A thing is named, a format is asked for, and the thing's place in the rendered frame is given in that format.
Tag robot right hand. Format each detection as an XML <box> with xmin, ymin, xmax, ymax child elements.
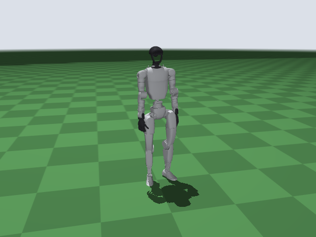
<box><xmin>138</xmin><ymin>113</ymin><xmax>149</xmax><ymax>132</ymax></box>

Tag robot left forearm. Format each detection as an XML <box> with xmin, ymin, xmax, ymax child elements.
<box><xmin>171</xmin><ymin>94</ymin><xmax>179</xmax><ymax>112</ymax></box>

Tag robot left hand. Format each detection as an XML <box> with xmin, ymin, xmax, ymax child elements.
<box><xmin>175</xmin><ymin>108</ymin><xmax>179</xmax><ymax>125</ymax></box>

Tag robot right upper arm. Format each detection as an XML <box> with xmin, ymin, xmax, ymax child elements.
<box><xmin>137</xmin><ymin>70</ymin><xmax>147</xmax><ymax>99</ymax></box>

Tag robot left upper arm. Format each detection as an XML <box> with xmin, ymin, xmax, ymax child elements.
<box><xmin>167</xmin><ymin>68</ymin><xmax>178</xmax><ymax>95</ymax></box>

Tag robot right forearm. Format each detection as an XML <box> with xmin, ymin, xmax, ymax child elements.
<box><xmin>138</xmin><ymin>92</ymin><xmax>145</xmax><ymax>118</ymax></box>

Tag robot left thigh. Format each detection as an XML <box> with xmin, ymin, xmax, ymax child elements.
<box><xmin>162</xmin><ymin>110</ymin><xmax>177</xmax><ymax>149</ymax></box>

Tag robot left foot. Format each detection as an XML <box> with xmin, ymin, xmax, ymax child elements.
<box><xmin>162</xmin><ymin>169</ymin><xmax>177</xmax><ymax>181</ymax></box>

